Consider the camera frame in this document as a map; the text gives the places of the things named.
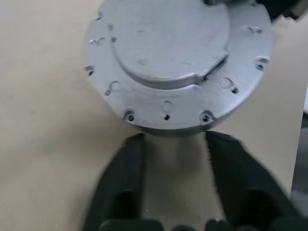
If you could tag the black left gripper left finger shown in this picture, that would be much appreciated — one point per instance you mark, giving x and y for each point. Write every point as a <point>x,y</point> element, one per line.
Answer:
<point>120,173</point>

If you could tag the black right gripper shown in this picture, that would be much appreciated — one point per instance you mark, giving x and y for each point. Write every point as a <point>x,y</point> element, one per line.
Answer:
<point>284,6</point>

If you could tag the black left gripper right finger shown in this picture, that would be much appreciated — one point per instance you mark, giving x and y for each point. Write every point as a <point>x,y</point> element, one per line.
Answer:
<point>240,180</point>

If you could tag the round silver motor lid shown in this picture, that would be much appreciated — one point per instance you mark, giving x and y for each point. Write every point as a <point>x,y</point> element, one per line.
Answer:
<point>173,60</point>

